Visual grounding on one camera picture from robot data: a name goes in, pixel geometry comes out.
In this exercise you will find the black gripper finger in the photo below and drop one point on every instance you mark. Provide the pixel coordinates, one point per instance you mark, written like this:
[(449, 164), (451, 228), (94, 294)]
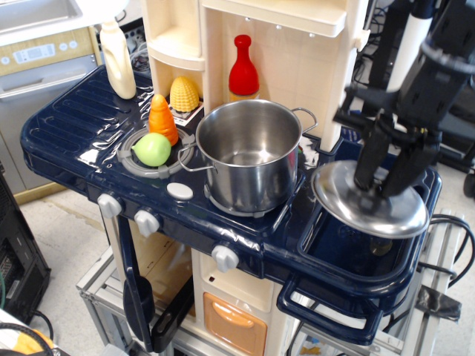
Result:
[(376, 138), (410, 164)]

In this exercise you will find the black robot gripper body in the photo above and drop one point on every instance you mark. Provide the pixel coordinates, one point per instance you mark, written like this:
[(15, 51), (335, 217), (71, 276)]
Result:
[(420, 107)]

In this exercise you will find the round steel pot lid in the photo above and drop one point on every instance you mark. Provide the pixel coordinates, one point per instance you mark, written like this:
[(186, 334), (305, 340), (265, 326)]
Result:
[(398, 217)]

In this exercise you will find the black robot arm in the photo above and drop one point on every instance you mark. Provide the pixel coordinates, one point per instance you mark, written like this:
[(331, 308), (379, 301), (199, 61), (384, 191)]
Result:
[(402, 130)]

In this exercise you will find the stainless steel pot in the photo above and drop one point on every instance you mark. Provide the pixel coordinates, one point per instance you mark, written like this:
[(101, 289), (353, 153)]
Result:
[(250, 152)]

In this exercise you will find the cream toy kitchen shelf tower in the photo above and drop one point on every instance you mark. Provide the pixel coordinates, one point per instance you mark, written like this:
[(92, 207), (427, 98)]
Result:
[(304, 51)]

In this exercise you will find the navy toy kitchen counter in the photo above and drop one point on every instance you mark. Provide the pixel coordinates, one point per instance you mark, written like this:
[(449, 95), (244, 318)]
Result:
[(334, 278)]

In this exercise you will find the red toy ketchup bottle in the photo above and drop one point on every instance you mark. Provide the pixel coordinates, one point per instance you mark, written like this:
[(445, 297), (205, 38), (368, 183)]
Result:
[(243, 78)]

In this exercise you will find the grey stove knob right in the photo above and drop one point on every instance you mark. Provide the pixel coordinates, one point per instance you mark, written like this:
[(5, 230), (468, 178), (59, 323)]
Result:
[(225, 258)]

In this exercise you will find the grey stove knob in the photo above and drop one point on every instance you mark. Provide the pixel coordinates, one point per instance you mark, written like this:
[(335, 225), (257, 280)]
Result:
[(109, 206), (147, 223), (225, 258)]

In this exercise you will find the yellow toy corn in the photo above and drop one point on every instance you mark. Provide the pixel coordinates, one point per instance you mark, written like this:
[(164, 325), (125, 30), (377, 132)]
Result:
[(184, 96)]

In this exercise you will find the grey oval button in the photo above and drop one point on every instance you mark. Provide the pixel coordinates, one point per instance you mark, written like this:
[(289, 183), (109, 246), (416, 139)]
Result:
[(179, 191)]

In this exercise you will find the orange toy carrot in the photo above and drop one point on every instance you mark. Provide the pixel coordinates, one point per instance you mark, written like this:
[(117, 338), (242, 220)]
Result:
[(161, 120)]

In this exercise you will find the green toy pear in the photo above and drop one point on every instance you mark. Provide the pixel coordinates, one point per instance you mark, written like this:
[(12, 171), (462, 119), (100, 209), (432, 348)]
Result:
[(153, 149)]

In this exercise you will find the orange toy drawer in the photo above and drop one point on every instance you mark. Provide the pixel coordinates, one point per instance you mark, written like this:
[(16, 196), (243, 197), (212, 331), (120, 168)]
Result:
[(239, 329)]

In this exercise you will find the grey stove knob middle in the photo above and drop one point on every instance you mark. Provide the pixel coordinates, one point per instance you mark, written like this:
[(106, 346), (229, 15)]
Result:
[(147, 223)]

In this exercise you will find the cream toy milk bottle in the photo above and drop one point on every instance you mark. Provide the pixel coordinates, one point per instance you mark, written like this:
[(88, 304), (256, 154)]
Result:
[(117, 59)]

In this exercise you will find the grey stove knob left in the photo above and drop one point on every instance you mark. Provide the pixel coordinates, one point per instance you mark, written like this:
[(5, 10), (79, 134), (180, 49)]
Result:
[(109, 206)]

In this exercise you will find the navy toy oven door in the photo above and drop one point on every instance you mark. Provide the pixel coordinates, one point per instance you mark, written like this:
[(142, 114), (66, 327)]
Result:
[(138, 301)]

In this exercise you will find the steel appliance with panel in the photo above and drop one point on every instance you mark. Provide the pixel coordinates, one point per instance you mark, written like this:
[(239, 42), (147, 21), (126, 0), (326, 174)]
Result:
[(33, 73)]

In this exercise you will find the black computer case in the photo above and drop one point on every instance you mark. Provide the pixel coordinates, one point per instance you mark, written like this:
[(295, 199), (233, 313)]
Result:
[(25, 274)]

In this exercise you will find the yellow object bottom left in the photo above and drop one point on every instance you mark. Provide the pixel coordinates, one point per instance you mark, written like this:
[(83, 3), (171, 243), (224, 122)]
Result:
[(26, 345)]

